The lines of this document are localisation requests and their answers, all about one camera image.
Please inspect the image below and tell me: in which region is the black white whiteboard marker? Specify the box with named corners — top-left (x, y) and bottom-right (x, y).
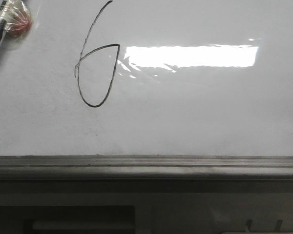
top-left (0, 0), bottom-right (32, 46)

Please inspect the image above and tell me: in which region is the white whiteboard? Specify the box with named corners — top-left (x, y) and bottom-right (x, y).
top-left (0, 0), bottom-right (293, 179)

